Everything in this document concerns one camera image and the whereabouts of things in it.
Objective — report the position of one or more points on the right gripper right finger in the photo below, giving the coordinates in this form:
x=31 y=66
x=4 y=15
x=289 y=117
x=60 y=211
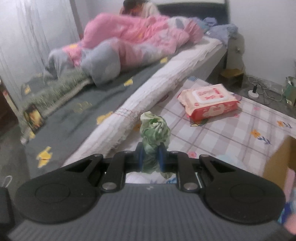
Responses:
x=179 y=163

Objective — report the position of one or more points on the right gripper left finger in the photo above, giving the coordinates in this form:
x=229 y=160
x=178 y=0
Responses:
x=119 y=165

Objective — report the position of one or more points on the green white scrunched cloth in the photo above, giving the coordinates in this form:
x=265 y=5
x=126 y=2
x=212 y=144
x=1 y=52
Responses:
x=154 y=131

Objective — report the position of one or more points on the white rolled quilt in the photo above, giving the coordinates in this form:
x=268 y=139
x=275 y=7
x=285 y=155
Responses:
x=115 y=129

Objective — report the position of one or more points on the checked floral sheet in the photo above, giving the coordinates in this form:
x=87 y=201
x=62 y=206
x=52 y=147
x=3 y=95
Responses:
x=247 y=136

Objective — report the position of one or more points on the pink wet wipes pack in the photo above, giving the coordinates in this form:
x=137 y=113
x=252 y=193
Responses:
x=207 y=102

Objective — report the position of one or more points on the grey bed sheet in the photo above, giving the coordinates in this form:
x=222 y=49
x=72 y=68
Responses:
x=68 y=127

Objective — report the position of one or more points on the small wooden stool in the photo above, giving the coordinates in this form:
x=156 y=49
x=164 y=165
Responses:
x=231 y=78

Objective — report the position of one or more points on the dark picture card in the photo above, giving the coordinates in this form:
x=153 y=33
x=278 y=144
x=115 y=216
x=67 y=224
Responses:
x=33 y=118

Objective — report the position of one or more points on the white power strip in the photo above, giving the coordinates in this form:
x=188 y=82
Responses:
x=253 y=94

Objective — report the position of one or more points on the green floral lace blanket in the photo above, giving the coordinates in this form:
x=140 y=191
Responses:
x=48 y=94

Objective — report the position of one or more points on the cardboard box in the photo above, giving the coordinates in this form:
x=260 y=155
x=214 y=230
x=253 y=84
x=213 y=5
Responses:
x=280 y=167

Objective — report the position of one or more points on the pink grey duvet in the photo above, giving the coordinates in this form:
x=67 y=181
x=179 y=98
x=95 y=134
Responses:
x=112 y=44

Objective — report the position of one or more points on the brown wooden cabinet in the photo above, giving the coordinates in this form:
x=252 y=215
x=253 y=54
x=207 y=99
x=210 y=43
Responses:
x=8 y=117

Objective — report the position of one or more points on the blue purple clothes pile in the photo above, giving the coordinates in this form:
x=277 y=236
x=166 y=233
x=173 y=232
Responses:
x=223 y=33

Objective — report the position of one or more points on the sleeping person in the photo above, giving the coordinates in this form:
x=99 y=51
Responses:
x=139 y=8

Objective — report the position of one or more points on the black headboard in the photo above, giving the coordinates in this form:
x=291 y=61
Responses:
x=219 y=11

